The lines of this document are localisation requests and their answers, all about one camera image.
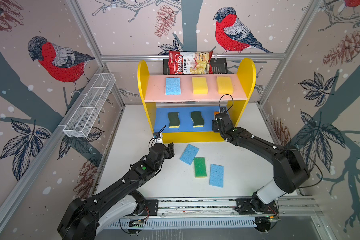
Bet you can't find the dark green wavy sponge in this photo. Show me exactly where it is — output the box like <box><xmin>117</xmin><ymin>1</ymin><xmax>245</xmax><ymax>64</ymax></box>
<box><xmin>168</xmin><ymin>112</ymin><xmax>180</xmax><ymax>128</ymax></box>
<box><xmin>191</xmin><ymin>111</ymin><xmax>205</xmax><ymax>128</ymax></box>

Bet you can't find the yellow sponge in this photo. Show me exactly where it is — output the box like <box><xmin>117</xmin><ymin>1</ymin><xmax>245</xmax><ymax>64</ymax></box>
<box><xmin>217</xmin><ymin>76</ymin><xmax>234</xmax><ymax>95</ymax></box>
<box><xmin>192</xmin><ymin>77</ymin><xmax>209</xmax><ymax>95</ymax></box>

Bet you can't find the blue sponge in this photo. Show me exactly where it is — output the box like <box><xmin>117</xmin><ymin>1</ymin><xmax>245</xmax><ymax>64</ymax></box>
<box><xmin>165</xmin><ymin>78</ymin><xmax>181</xmax><ymax>95</ymax></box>
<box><xmin>180</xmin><ymin>144</ymin><xmax>199</xmax><ymax>166</ymax></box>
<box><xmin>209</xmin><ymin>164</ymin><xmax>224</xmax><ymax>188</ymax></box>

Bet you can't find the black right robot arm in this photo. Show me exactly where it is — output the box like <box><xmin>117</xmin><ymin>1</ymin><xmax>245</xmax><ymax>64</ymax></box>
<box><xmin>212</xmin><ymin>112</ymin><xmax>310</xmax><ymax>213</ymax></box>

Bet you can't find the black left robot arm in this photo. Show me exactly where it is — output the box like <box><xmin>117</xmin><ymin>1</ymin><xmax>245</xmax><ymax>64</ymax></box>
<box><xmin>57</xmin><ymin>143</ymin><xmax>175</xmax><ymax>240</ymax></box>

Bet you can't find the yellow shelf with coloured boards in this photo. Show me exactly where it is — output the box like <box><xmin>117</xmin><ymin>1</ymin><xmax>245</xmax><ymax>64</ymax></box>
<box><xmin>137</xmin><ymin>59</ymin><xmax>256</xmax><ymax>143</ymax></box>

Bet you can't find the red cassava chips bag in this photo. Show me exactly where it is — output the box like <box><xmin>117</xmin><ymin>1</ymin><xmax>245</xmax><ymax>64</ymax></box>
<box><xmin>169</xmin><ymin>51</ymin><xmax>213</xmax><ymax>75</ymax></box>

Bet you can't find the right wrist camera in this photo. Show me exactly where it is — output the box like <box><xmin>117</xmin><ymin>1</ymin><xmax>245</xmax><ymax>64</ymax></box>
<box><xmin>219</xmin><ymin>106</ymin><xmax>228</xmax><ymax>113</ymax></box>

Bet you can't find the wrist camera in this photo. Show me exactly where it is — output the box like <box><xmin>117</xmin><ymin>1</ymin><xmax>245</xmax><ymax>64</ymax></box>
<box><xmin>219</xmin><ymin>106</ymin><xmax>228</xmax><ymax>113</ymax></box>
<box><xmin>151</xmin><ymin>132</ymin><xmax>163</xmax><ymax>145</ymax></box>

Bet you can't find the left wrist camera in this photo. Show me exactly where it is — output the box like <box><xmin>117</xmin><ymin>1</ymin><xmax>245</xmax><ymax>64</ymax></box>
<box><xmin>151</xmin><ymin>132</ymin><xmax>163</xmax><ymax>145</ymax></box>

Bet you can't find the black wire basket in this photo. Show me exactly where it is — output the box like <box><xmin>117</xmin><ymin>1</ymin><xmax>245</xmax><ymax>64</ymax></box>
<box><xmin>163</xmin><ymin>58</ymin><xmax>228</xmax><ymax>75</ymax></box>

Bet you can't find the white wire mesh tray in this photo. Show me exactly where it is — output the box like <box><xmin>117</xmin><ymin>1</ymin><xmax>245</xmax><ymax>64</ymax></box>
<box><xmin>63</xmin><ymin>73</ymin><xmax>116</xmax><ymax>138</ymax></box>

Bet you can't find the aluminium rail base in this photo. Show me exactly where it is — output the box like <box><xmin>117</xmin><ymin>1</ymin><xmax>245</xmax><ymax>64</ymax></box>
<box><xmin>71</xmin><ymin>196</ymin><xmax>319</xmax><ymax>232</ymax></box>

